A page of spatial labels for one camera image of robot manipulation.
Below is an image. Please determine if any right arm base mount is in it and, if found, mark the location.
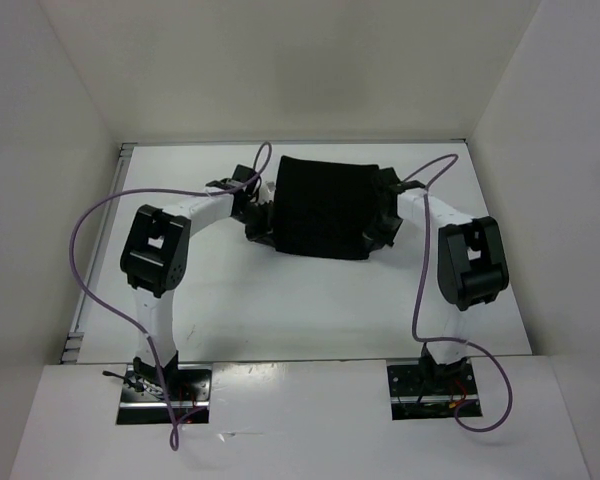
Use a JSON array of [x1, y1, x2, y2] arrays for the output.
[[386, 361, 482, 421]]

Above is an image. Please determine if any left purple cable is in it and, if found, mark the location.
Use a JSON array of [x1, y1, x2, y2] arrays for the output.
[[67, 141, 273, 451]]

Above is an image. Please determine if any black skirt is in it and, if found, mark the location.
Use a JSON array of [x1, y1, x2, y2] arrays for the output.
[[272, 155, 379, 261]]

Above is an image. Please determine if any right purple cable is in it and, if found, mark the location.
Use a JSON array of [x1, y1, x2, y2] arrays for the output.
[[399, 153, 514, 433]]

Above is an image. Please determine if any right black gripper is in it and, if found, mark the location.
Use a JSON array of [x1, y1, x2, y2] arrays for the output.
[[362, 204, 403, 253]]

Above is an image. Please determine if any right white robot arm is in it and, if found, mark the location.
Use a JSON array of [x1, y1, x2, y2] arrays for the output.
[[367, 168, 509, 393]]

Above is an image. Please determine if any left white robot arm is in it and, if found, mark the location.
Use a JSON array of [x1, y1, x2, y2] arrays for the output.
[[120, 165, 273, 400]]

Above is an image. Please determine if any purple cable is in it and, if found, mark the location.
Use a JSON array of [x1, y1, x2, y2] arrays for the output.
[[67, 141, 273, 451], [399, 153, 514, 433]]

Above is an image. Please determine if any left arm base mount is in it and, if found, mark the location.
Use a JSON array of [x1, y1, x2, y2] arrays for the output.
[[102, 364, 212, 425]]

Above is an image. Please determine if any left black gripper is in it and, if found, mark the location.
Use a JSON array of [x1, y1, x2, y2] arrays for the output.
[[232, 200, 280, 249]]

